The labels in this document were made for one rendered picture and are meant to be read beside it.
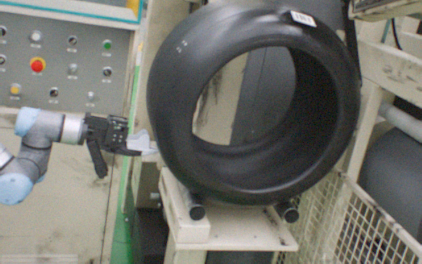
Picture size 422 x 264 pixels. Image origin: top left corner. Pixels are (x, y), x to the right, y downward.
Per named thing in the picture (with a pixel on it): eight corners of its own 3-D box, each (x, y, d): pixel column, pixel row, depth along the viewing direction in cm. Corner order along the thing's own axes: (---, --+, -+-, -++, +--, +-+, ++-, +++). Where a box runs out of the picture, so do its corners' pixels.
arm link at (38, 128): (15, 130, 126) (21, 99, 123) (60, 138, 130) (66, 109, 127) (11, 143, 119) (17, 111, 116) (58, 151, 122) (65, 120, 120)
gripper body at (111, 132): (132, 128, 125) (84, 119, 121) (124, 158, 127) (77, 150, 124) (130, 117, 132) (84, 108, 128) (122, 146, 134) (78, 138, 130)
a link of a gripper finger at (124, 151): (142, 153, 127) (109, 147, 125) (141, 158, 128) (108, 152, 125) (141, 146, 132) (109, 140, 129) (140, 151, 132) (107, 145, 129)
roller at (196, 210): (186, 158, 162) (175, 166, 162) (177, 149, 160) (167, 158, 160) (209, 214, 131) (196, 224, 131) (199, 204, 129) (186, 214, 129)
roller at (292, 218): (262, 163, 170) (252, 171, 170) (256, 154, 168) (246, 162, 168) (302, 217, 139) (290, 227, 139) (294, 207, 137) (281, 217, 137)
